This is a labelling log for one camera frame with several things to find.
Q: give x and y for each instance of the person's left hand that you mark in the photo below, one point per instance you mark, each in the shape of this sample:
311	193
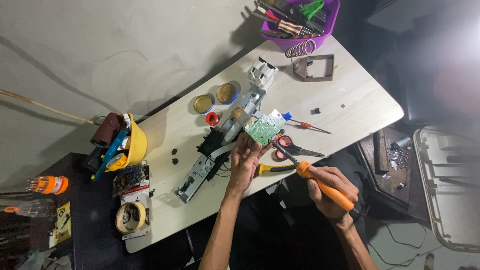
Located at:
244	164

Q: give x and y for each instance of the beige masking tape roll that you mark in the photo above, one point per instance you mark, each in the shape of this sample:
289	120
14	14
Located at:
130	217

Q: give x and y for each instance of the green circuit board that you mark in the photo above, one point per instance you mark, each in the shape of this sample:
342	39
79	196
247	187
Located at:
265	126

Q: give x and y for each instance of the gold lid blue tin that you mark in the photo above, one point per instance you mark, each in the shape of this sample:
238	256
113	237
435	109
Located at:
227	93
203	104

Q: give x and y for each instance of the grey printer carriage assembly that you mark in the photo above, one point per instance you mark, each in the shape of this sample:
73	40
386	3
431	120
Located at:
225	131

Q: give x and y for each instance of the brown soldering iron stand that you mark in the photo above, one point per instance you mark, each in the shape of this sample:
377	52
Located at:
313	62

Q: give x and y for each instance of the orange screwdriver bit jar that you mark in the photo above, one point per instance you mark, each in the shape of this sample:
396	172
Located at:
48	185

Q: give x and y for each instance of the small orange screwdriver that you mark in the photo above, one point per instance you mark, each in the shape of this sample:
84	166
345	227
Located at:
309	125

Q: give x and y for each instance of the thin wooden stick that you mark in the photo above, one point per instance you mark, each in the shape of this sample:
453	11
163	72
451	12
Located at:
45	108

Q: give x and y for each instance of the yellow packaging card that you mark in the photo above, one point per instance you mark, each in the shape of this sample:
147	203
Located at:
60	224

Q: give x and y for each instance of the white plastic printer cover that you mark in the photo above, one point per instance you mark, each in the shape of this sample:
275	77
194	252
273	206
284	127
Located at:
448	187

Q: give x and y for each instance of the yellow bowl of supplies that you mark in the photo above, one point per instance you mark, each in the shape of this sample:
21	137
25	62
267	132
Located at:
122	144

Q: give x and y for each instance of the person's black trousers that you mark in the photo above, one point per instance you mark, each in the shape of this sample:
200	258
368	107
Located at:
292	217

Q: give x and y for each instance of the purple basket of tools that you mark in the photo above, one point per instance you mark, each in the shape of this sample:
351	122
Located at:
300	22

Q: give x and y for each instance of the small red solder spool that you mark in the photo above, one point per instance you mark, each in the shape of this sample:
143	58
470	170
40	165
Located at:
212	119

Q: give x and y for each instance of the wooden tray of screws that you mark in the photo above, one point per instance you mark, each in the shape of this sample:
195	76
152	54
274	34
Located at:
390	165

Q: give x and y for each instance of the person's right hand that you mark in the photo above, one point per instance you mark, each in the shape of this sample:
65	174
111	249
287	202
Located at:
332	195

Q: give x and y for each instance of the orange soldering iron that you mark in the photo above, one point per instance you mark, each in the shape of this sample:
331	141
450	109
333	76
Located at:
318	180

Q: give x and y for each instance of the small black plastic part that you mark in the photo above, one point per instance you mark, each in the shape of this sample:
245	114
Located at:
317	111

